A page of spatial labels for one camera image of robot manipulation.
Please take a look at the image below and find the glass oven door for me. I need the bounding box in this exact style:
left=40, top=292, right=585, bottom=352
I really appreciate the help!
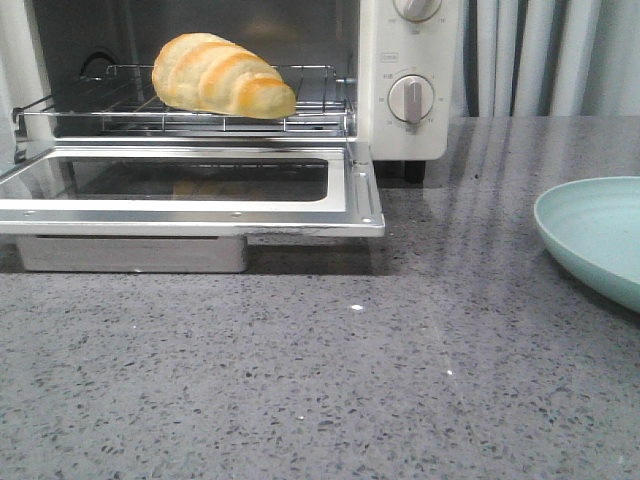
left=0, top=141, right=387, bottom=274

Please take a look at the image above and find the golden bread roll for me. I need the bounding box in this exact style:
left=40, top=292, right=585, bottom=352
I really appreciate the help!
left=152, top=33, right=296, bottom=119

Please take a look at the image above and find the lower beige oven knob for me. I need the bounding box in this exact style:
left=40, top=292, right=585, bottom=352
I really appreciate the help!
left=387, top=75, right=434, bottom=125

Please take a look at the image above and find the beige oven knob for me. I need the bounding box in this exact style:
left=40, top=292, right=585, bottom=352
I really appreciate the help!
left=393, top=0, right=442, bottom=23
left=387, top=75, right=434, bottom=125

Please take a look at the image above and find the upper beige oven knob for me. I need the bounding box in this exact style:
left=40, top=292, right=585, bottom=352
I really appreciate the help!
left=393, top=0, right=442, bottom=23

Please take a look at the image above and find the white Toshiba toaster oven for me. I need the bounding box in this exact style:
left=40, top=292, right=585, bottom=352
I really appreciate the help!
left=0, top=0, right=466, bottom=184

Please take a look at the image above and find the grey pleated curtain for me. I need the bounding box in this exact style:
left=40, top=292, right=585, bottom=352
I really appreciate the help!
left=451, top=1, right=639, bottom=117

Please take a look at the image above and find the light green round plate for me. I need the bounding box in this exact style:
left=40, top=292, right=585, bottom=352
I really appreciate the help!
left=534, top=176, right=639, bottom=312

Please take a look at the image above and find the chrome wire oven rack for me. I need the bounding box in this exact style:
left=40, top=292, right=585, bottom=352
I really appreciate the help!
left=12, top=65, right=356, bottom=139

